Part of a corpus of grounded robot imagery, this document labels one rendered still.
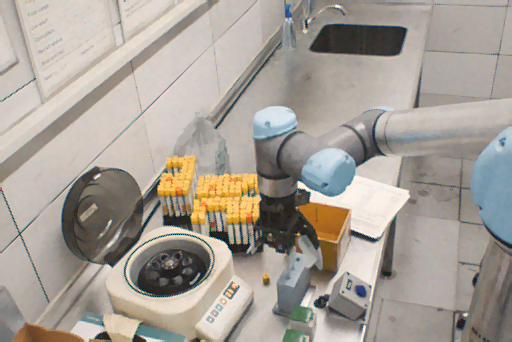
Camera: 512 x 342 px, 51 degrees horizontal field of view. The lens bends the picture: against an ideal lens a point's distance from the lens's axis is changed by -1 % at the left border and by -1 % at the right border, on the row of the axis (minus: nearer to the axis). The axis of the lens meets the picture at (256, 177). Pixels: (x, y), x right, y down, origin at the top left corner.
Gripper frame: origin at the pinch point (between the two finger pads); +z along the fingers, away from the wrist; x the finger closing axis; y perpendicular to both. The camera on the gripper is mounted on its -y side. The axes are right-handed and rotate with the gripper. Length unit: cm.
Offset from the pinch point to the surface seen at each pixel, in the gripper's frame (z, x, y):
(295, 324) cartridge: 9.9, 4.3, 7.5
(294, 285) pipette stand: 5.2, 2.0, 1.5
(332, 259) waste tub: 10.7, 5.4, -14.1
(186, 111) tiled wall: 2, -56, -55
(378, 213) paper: 13.7, 10.7, -38.0
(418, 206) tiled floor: 103, 7, -161
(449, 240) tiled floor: 103, 26, -139
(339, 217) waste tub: 8.3, 3.2, -26.8
